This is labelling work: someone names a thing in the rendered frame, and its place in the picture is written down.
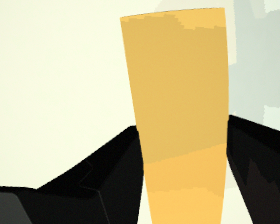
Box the yellow bar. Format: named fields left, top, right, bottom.
left=120, top=7, right=229, bottom=224

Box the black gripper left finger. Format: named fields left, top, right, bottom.
left=0, top=125, right=144, bottom=224

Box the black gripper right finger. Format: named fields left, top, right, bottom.
left=226, top=115, right=280, bottom=224

